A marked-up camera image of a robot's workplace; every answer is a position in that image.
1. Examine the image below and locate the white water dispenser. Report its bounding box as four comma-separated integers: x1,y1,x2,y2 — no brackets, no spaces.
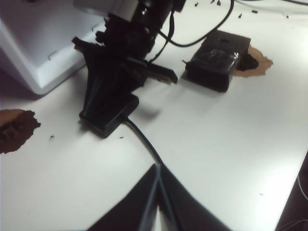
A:
0,0,109,95

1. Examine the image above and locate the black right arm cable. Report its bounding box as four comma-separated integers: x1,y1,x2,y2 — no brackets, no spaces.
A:
154,0,235,61

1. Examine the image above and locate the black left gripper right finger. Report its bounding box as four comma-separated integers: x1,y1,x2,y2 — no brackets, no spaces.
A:
159,165,231,231

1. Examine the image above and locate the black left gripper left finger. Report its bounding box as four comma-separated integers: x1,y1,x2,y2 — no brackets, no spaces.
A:
88,164,160,231

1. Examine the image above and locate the black USB hub cable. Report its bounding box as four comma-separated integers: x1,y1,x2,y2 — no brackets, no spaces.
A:
125,119,164,169

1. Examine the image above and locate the black sponge block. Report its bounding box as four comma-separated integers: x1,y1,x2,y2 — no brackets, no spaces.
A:
184,30,252,93

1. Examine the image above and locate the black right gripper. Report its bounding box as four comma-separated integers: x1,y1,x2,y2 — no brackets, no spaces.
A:
73,0,186,116

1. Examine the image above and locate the black USB hub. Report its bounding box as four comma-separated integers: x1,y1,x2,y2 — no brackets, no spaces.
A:
78,94,140,140

